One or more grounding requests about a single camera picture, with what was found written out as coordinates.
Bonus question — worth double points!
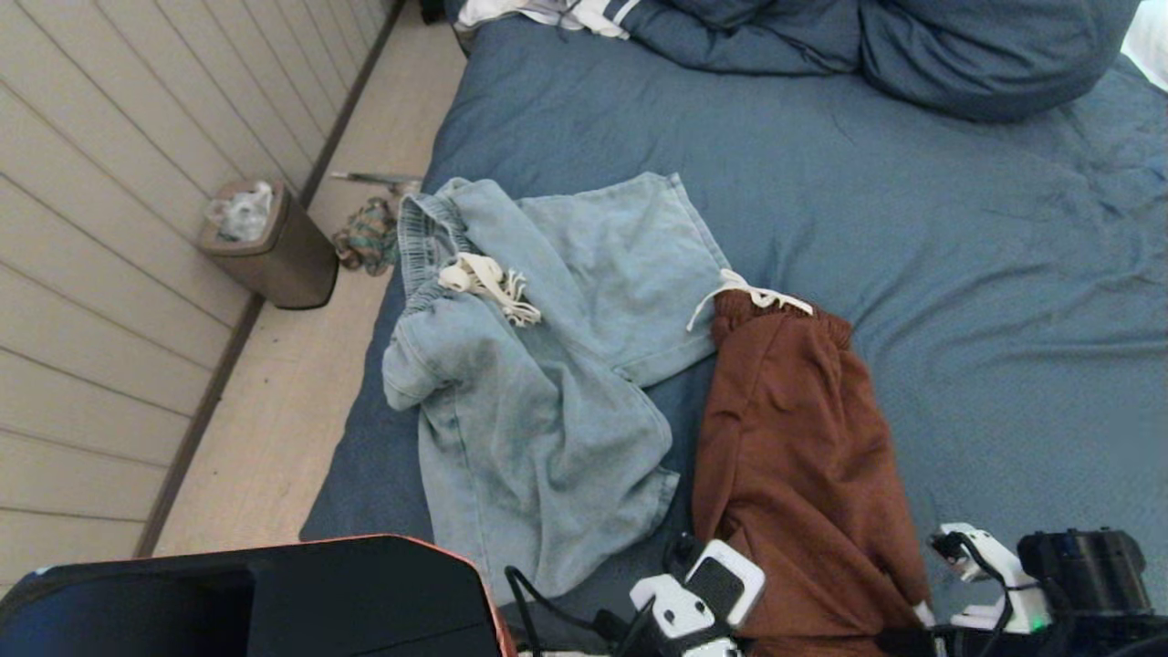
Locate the light blue denim shorts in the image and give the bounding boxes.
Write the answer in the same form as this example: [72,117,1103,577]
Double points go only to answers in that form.
[381,172,731,608]

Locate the rust brown shorts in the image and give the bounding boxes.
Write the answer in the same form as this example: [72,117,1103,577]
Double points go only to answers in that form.
[689,269,936,657]

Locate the multicoloured rag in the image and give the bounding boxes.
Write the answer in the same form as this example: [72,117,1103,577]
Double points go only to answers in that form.
[331,195,401,276]

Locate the thin silver metal rod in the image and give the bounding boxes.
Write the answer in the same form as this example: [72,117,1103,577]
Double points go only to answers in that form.
[328,170,422,191]

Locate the brown trash bin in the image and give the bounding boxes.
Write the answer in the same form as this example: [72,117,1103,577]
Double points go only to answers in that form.
[196,179,339,309]

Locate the white striped garment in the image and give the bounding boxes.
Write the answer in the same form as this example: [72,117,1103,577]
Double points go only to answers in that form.
[454,0,644,39]

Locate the blue bed cover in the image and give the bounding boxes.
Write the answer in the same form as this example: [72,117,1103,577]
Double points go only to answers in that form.
[299,0,1168,657]

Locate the clear plastic bin bag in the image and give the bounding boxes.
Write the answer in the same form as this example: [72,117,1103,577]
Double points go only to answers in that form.
[204,180,275,241]

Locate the crumpled blue duvet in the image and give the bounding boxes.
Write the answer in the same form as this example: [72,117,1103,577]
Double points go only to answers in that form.
[625,0,1142,124]

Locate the white pillow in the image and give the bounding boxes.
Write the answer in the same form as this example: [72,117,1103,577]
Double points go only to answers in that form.
[1121,0,1168,92]

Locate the thin black left gripper cable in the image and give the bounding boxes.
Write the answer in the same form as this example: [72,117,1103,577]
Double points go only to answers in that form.
[504,566,640,657]

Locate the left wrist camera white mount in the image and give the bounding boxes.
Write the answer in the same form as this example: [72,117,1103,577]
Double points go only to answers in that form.
[628,538,767,657]

